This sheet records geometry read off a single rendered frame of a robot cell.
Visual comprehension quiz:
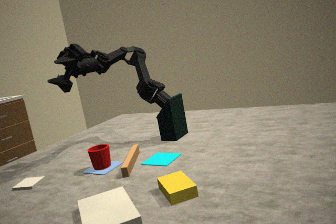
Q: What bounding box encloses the cream flat rectangular slab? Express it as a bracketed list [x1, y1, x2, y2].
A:
[78, 187, 143, 224]

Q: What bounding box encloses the yellow block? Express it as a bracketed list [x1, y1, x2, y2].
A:
[157, 171, 199, 205]

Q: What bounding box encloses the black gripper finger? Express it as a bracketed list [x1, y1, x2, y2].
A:
[47, 75, 68, 90]
[54, 48, 79, 65]

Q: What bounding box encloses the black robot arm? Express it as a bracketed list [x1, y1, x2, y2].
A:
[82, 46, 170, 108]

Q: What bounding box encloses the cream flat square tile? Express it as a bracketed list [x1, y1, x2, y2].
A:
[12, 176, 45, 190]

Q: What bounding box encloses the light brown wooden bar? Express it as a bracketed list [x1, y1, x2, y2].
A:
[121, 144, 140, 178]

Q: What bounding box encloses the red cup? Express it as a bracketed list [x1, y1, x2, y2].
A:
[88, 144, 111, 170]

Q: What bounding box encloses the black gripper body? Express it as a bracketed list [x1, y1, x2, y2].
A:
[59, 44, 90, 93]

